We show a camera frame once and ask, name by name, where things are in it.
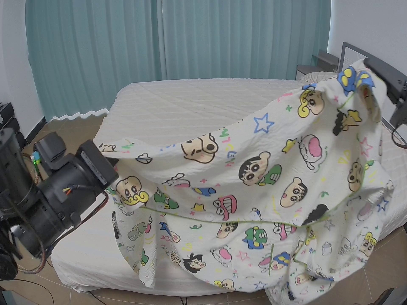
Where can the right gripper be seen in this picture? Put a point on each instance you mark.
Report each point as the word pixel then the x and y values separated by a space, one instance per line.
pixel 399 106

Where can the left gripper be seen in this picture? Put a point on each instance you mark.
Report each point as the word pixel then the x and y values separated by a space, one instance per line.
pixel 79 183

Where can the white printed pyjama top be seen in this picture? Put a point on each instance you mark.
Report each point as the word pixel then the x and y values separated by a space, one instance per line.
pixel 254 138

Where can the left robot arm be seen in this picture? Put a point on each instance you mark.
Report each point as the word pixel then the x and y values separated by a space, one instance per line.
pixel 12 170

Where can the bed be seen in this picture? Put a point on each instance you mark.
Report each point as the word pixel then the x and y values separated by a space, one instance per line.
pixel 190 106

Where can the cream pillow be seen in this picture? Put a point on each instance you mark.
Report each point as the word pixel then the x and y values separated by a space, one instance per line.
pixel 318 76

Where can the grey bedside table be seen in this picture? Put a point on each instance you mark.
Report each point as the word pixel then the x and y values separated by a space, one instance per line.
pixel 313 68

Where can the black chest of drawers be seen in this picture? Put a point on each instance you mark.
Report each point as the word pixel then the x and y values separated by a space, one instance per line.
pixel 9 119

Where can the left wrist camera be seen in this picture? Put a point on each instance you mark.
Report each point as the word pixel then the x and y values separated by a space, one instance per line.
pixel 49 148

